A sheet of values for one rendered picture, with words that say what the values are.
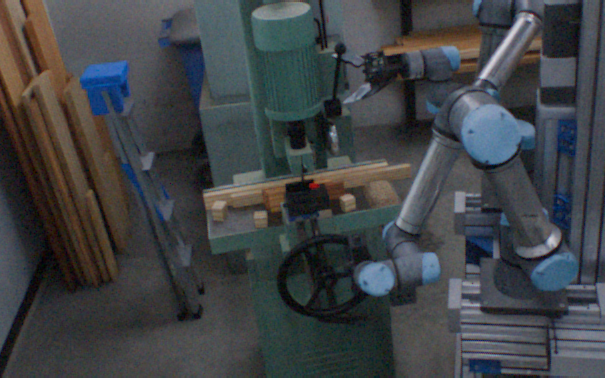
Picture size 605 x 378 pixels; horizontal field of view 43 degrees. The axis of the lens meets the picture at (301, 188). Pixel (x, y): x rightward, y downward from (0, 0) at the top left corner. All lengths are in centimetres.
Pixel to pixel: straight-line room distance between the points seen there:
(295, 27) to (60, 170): 173
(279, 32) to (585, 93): 82
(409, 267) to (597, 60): 69
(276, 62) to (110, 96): 100
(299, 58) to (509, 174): 74
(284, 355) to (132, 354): 98
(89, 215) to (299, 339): 151
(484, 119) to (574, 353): 73
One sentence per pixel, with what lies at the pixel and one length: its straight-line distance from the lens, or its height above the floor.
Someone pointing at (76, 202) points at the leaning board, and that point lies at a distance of 368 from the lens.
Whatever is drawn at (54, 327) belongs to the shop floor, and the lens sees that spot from 371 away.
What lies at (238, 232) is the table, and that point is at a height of 90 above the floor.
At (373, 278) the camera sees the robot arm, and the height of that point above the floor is 106.
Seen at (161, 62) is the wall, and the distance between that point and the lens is 479.
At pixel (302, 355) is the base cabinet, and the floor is 38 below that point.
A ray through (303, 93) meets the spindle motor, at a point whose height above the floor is 128.
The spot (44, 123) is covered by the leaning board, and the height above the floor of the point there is 86.
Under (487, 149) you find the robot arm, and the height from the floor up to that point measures 135.
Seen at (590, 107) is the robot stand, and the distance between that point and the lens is 207.
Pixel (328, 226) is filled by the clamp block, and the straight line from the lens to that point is 224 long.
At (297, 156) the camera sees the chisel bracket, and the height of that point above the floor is 106.
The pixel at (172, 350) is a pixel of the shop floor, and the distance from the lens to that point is 337.
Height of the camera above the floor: 212
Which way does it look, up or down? 29 degrees down
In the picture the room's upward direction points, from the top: 7 degrees counter-clockwise
